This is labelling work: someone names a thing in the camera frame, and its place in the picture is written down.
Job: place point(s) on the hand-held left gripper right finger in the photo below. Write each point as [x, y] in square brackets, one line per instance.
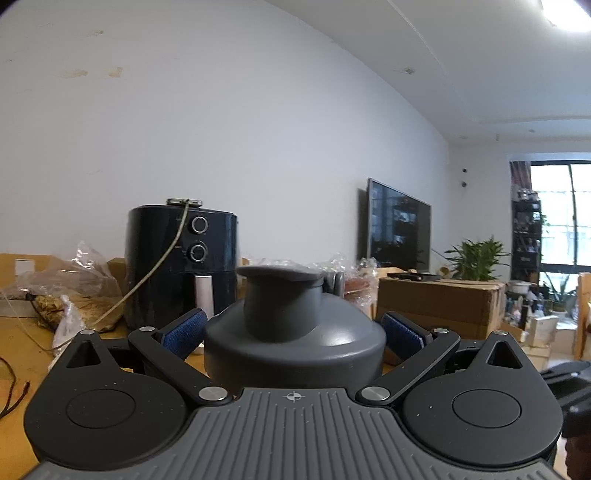
[404, 337]

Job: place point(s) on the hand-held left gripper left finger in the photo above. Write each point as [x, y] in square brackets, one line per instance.
[184, 332]

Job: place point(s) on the grey lid shaker bottle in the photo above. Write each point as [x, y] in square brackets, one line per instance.
[295, 355]

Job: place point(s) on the plain cardboard box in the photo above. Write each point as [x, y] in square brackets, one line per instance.
[438, 295]

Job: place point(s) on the printed cardboard box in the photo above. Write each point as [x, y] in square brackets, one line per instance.
[461, 327]

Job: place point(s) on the black tray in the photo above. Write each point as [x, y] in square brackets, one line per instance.
[413, 276]

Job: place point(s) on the clear bag with red food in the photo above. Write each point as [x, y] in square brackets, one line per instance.
[360, 281]

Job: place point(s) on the white box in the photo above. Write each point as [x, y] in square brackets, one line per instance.
[542, 330]

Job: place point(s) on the wooden chair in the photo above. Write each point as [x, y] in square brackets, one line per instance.
[582, 314]

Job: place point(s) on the dark blue air fryer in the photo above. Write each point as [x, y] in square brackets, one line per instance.
[157, 258]

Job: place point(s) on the small potted plant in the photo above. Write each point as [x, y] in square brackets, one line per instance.
[558, 295]

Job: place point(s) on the large potted green plant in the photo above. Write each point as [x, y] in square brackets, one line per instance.
[478, 261]

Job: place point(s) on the flat screen television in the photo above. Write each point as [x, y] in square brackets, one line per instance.
[399, 226]

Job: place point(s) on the white plastic bag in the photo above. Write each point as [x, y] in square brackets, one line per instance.
[69, 323]

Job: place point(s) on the white pot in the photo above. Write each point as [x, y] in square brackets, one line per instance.
[518, 286]

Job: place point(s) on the clear bag with brown food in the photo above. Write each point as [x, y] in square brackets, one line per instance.
[69, 277]

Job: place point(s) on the flat grey device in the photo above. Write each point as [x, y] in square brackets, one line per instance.
[184, 202]

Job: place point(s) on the black shelf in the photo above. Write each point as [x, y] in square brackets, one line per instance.
[526, 240]

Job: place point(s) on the window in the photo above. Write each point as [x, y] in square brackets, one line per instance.
[561, 212]

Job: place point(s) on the flat tan carton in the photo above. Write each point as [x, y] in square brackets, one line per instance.
[9, 267]

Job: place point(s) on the patterned curtain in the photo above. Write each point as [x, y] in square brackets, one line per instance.
[520, 177]

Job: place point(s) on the ceiling light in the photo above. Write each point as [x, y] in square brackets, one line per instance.
[568, 11]

